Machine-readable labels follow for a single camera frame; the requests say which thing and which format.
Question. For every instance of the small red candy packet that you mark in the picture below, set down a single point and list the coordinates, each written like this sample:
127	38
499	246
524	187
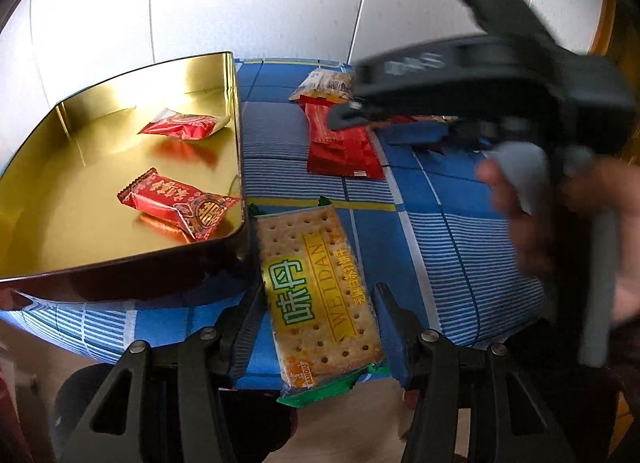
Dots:
185	127

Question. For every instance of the orange snack packet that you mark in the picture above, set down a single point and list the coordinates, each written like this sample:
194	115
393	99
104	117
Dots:
435	118

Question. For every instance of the large red snack packet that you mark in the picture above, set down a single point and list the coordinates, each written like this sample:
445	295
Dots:
340	153

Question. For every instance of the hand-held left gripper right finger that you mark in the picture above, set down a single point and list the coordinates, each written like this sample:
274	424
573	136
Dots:
387	325

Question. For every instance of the red patterned candy packet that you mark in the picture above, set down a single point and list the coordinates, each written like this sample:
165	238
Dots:
175	203

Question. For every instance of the person's right hand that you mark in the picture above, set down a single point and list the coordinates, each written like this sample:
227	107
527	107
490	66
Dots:
525	238

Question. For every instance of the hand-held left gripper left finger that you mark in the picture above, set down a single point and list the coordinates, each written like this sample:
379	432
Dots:
250	330

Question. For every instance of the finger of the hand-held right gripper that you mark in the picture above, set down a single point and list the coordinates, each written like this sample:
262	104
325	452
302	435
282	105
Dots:
345	115
417	135

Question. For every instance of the blue checked tablecloth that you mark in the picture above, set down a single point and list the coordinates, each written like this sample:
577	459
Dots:
450	243

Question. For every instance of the wooden door frame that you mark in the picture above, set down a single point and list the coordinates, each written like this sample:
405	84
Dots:
605	23

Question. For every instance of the gold metal tin box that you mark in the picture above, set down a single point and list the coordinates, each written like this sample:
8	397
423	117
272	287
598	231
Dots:
75	183

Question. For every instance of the yellow green cracker packet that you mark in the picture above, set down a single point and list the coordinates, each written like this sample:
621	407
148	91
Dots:
315	283

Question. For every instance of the clear packet with orange edge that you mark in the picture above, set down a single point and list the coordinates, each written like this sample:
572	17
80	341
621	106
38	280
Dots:
320	85

